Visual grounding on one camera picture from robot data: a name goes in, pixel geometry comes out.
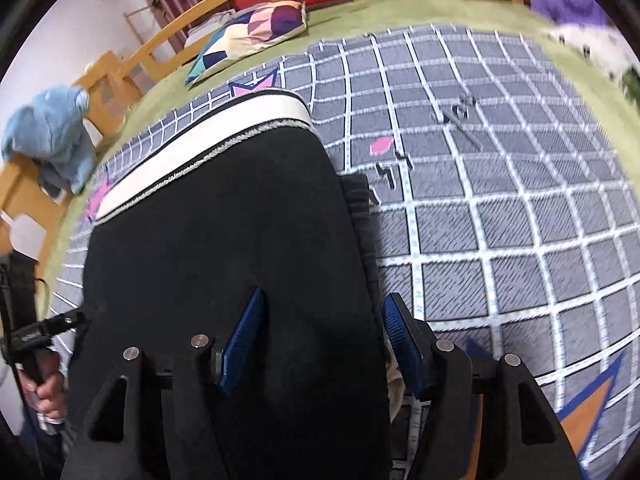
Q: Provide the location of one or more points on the colourful geometric pillow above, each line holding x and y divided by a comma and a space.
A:
248, 32

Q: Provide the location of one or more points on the grey checkered star blanket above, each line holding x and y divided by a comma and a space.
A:
233, 275

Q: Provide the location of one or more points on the black pants with white stripe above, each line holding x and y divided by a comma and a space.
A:
246, 198

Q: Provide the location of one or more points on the light blue fleece garment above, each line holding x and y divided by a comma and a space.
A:
50, 131

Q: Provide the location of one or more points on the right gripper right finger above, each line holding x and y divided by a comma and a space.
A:
405, 339

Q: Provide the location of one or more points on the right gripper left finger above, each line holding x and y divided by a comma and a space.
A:
158, 417

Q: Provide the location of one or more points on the white black-dotted pillow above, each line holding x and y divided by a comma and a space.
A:
603, 46

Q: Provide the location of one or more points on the wooden bed frame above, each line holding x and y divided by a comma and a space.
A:
33, 217

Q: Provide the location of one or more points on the green fleece bed sheet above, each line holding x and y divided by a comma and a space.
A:
450, 10

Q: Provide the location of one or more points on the person left hand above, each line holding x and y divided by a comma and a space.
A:
48, 398

